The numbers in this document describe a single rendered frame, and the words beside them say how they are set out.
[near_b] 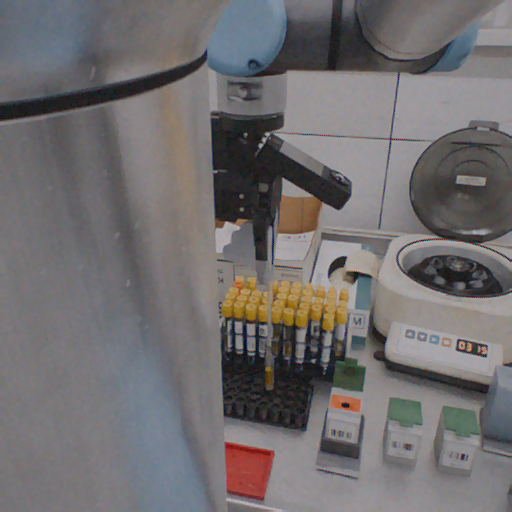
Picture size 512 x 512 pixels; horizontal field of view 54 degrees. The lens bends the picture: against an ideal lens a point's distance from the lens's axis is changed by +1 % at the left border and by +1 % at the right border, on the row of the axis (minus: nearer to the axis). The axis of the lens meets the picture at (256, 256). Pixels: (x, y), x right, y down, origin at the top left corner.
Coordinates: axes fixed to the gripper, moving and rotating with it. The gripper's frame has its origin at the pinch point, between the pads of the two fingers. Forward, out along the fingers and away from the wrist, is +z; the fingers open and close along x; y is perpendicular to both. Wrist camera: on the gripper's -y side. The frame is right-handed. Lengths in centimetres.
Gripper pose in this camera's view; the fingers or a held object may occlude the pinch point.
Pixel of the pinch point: (268, 273)
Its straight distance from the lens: 64.2
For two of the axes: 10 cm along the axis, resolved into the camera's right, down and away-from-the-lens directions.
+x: -2.2, 4.6, -8.6
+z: 0.0, 8.8, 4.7
